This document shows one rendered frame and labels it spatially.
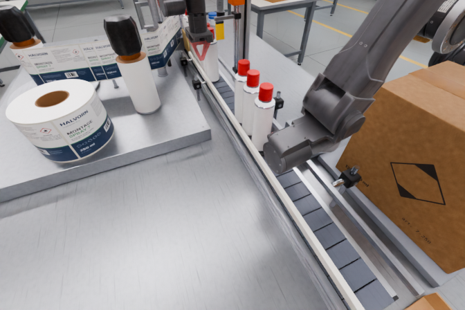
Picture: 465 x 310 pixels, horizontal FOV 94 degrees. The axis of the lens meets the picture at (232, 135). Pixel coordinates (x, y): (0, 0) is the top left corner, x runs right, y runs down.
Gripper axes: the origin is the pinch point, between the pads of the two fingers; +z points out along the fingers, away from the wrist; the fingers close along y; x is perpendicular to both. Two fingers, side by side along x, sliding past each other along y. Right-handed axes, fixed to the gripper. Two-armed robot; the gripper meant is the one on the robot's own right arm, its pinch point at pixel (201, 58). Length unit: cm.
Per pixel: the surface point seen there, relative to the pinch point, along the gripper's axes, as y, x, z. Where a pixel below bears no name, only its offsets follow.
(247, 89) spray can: 27.8, 4.0, -2.3
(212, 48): -5.1, 5.9, -0.4
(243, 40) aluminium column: -8.8, 20.1, 0.1
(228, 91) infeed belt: 3.2, 8.3, 13.9
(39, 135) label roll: 17, -47, 3
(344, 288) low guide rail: 71, 2, 11
